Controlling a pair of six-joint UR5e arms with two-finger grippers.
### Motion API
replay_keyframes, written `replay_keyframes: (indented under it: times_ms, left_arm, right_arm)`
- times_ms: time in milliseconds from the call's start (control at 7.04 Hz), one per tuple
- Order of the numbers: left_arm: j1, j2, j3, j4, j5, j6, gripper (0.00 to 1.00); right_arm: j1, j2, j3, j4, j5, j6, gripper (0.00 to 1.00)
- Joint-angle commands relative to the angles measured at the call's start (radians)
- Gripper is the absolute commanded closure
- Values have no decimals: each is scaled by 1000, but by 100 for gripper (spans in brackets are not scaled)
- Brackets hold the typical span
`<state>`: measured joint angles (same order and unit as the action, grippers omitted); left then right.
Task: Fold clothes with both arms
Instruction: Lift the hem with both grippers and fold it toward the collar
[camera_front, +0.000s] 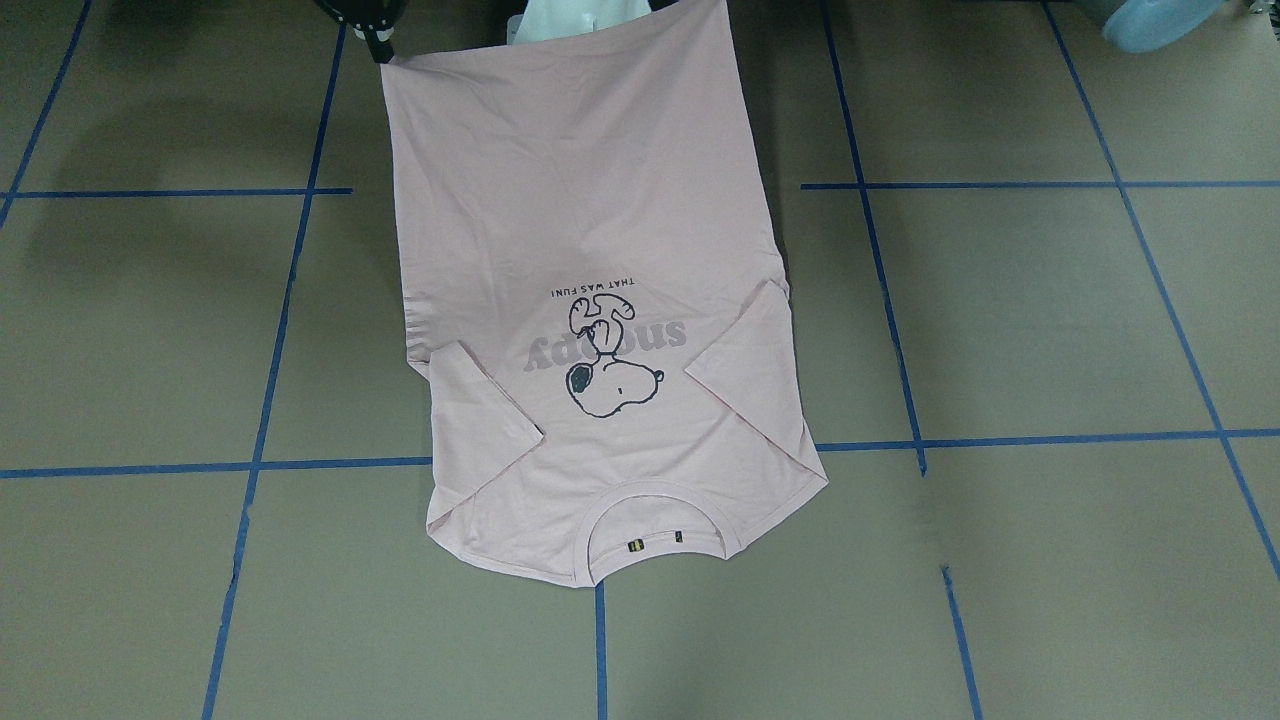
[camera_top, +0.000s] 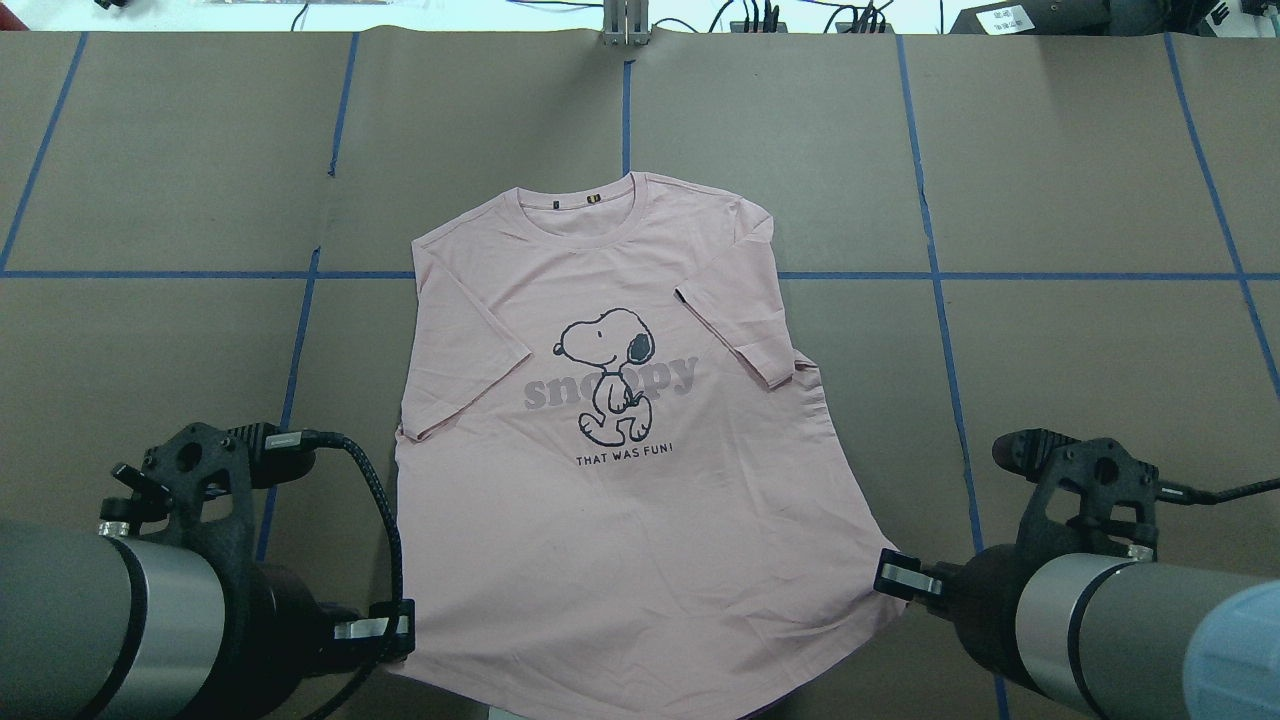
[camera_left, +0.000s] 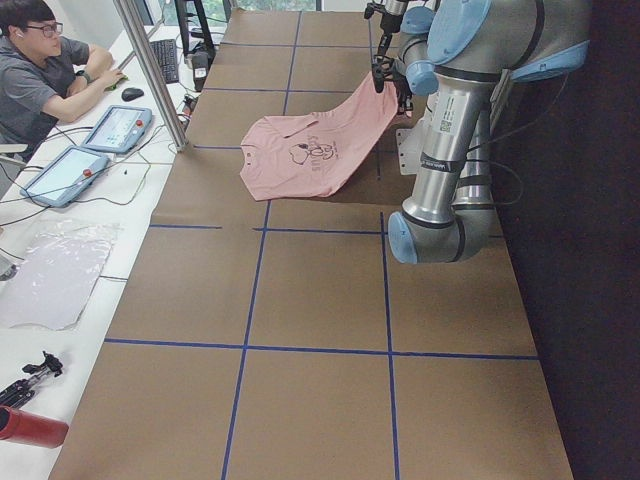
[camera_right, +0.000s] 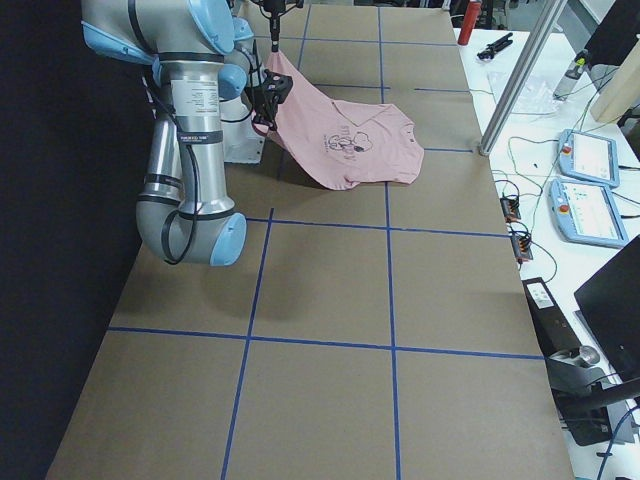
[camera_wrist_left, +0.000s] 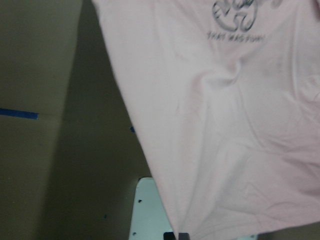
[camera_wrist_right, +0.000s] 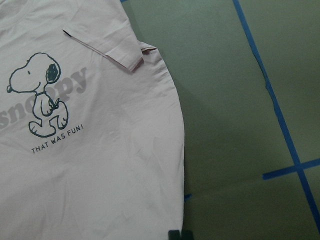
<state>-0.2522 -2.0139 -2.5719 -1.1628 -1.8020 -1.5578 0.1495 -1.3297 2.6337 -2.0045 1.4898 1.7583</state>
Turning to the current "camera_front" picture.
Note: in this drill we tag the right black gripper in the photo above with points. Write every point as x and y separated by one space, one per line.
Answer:
376 38

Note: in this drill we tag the pink Snoopy t-shirt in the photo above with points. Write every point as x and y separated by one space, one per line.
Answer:
593 292

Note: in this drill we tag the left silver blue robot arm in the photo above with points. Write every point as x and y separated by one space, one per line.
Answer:
1138 27

